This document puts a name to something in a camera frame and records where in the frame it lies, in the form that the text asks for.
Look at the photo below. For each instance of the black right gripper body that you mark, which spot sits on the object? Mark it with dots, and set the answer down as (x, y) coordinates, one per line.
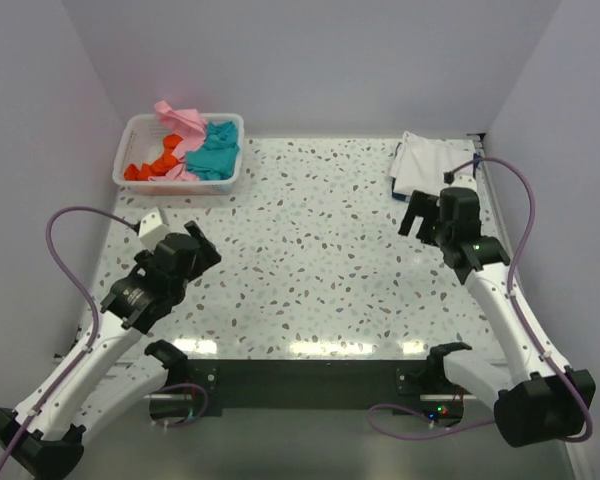
(442, 228)

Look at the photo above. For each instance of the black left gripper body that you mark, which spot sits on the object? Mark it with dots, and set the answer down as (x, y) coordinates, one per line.
(180, 289)

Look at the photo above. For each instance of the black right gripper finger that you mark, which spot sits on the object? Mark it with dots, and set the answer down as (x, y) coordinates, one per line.
(421, 205)
(429, 232)

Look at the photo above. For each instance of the white t-shirt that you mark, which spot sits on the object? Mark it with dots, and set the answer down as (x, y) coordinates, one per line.
(413, 143)

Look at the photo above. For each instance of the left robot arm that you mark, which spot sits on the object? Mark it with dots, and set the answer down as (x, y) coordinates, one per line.
(41, 433)

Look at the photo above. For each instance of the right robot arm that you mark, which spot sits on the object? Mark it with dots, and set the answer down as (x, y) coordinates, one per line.
(537, 396)

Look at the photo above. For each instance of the folded blue printed t-shirt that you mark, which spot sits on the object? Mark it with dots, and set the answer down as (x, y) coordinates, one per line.
(475, 162)

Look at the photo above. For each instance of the teal t-shirt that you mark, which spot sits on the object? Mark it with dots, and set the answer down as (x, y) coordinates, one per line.
(215, 159)

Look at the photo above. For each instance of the orange t-shirt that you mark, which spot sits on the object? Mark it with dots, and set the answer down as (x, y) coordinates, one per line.
(165, 168)

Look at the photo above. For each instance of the pink t-shirt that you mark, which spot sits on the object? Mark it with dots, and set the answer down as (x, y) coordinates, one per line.
(189, 124)

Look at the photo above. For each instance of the white plastic basket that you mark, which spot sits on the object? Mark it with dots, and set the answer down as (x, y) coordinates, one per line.
(141, 142)

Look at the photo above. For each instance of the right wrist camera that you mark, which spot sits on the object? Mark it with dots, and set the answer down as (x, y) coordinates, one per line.
(459, 180)

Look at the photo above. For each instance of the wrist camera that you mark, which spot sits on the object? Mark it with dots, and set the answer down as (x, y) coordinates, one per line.
(459, 180)
(153, 228)

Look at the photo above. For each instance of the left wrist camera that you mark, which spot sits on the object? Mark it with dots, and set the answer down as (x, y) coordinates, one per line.
(153, 228)

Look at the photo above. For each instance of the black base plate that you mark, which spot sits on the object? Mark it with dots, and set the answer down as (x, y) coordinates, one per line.
(320, 385)

